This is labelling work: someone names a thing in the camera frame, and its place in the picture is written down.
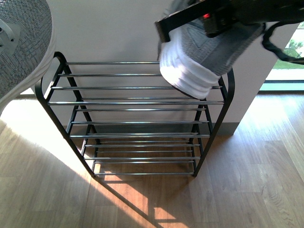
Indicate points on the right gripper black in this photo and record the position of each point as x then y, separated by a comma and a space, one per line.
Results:
220, 15

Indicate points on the grey knit sneaker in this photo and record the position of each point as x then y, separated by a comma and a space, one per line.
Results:
193, 63
27, 45

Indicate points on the black metal shoe rack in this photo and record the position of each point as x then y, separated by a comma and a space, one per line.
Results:
122, 118

